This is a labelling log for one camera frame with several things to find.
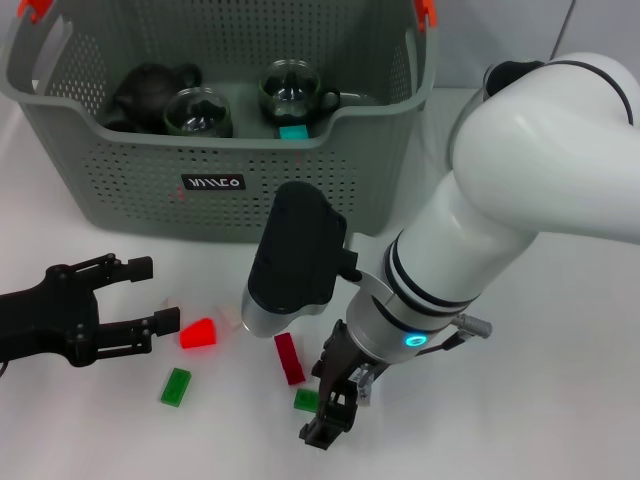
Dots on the clear building brick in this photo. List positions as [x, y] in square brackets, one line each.
[166, 302]
[230, 316]

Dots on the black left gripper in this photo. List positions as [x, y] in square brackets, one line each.
[50, 320]

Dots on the grey perforated storage bin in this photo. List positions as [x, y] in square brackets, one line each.
[150, 200]

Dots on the glass teacup with black base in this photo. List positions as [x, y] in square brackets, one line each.
[200, 115]
[290, 97]

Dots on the right wrist camera housing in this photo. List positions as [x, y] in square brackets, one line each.
[300, 260]

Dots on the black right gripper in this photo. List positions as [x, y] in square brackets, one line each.
[342, 370]

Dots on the dark clay teapot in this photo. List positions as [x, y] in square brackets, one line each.
[147, 95]

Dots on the dark red long brick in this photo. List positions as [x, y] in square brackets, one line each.
[290, 360]

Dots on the teal square building brick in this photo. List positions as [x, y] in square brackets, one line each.
[293, 133]

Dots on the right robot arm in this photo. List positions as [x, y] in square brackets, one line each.
[500, 175]

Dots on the red building brick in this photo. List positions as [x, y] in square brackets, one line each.
[199, 335]

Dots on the green building brick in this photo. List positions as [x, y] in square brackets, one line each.
[176, 387]
[305, 400]

